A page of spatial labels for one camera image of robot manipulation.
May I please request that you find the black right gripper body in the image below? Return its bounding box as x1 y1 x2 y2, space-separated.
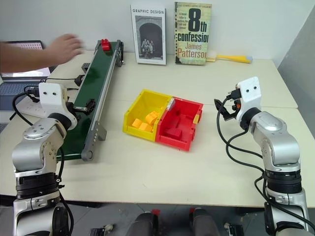
230 97 243 120

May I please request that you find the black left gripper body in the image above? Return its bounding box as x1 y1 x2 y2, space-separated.
64 101 76 114

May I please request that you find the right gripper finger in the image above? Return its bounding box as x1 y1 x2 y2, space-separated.
214 98 226 113
220 110 237 121

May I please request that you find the red toy block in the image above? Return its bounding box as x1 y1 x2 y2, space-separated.
100 38 112 53
164 128 183 141

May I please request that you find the green conveyor belt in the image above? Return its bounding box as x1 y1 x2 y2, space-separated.
56 39 125 162

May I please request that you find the person's bare hand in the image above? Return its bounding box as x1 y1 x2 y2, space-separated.
45 33 84 65

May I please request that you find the red plastic bin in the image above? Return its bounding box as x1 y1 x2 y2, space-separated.
155 97 204 152

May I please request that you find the white power strip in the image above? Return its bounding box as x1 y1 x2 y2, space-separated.
17 97 48 118

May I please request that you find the yellow plastic bin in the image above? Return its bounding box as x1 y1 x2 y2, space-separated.
122 89 173 143

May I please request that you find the grey laptop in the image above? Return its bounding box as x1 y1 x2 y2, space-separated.
0 40 53 113

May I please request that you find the grey partition panel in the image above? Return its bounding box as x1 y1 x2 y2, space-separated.
277 13 315 110

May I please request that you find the Graphic Design book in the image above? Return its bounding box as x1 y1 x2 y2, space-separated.
130 3 167 66

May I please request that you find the dark rounded shape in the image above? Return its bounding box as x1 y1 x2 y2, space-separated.
188 207 220 236
125 208 160 236

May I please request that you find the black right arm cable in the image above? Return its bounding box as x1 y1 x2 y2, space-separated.
216 88 311 233

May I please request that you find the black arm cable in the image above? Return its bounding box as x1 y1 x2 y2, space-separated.
216 88 311 233
12 86 74 233

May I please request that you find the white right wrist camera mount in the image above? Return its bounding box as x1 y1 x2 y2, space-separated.
235 76 262 117

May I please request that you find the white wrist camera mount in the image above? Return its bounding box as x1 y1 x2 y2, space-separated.
235 76 262 117
38 83 68 117

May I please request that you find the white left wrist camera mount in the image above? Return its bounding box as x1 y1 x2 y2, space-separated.
38 83 68 117

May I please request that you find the thin black cable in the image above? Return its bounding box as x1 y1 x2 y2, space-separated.
46 77 77 91

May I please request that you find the yellow handled sponge brush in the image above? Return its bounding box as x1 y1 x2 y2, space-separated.
206 50 253 64

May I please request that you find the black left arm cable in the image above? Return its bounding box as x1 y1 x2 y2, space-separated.
12 86 74 233

